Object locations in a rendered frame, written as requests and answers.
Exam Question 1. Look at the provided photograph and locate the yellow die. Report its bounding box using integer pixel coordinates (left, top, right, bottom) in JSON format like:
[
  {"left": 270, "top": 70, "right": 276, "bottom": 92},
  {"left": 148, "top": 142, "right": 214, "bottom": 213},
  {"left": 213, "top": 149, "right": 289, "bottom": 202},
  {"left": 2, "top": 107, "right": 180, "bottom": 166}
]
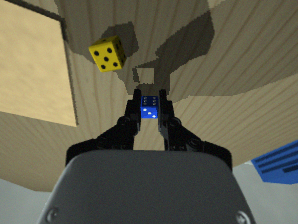
[{"left": 89, "top": 35, "right": 126, "bottom": 73}]

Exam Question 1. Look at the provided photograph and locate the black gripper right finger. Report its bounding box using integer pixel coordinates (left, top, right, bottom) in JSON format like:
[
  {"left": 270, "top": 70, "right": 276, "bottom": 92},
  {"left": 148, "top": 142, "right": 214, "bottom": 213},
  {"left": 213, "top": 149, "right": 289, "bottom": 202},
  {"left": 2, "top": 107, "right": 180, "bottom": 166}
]
[{"left": 158, "top": 89, "right": 233, "bottom": 173}]

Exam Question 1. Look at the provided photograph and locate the blue die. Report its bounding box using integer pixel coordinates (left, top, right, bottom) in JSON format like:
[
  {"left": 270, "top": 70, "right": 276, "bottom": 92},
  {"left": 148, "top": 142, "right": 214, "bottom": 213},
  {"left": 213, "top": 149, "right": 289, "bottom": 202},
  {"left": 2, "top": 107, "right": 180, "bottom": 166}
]
[{"left": 141, "top": 96, "right": 159, "bottom": 118}]

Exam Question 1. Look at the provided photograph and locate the tan mat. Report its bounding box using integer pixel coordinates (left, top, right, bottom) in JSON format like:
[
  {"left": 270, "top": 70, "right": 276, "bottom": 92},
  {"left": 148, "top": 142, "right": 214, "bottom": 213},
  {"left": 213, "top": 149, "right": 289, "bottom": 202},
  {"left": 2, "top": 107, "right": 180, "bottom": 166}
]
[{"left": 0, "top": 0, "right": 78, "bottom": 127}]

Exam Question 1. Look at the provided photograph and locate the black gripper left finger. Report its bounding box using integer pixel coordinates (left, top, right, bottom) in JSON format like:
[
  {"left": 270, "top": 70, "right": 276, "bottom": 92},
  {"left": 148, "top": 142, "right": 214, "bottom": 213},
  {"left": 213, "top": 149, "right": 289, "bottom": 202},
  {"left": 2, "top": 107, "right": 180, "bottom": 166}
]
[{"left": 65, "top": 89, "right": 142, "bottom": 168}]

